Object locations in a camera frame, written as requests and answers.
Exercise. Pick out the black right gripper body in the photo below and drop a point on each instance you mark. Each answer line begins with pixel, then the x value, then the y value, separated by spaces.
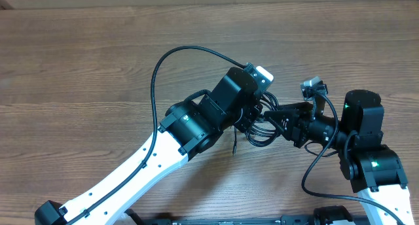
pixel 300 130

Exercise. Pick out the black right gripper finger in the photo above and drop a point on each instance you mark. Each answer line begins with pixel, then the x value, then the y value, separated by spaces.
pixel 302 106
pixel 278 120

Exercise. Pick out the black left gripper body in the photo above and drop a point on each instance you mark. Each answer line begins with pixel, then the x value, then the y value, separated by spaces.
pixel 247 121

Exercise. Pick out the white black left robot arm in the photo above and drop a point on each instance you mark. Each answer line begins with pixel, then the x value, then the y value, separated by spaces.
pixel 189 127

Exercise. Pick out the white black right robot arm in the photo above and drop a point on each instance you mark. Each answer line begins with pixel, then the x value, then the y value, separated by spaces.
pixel 375 172

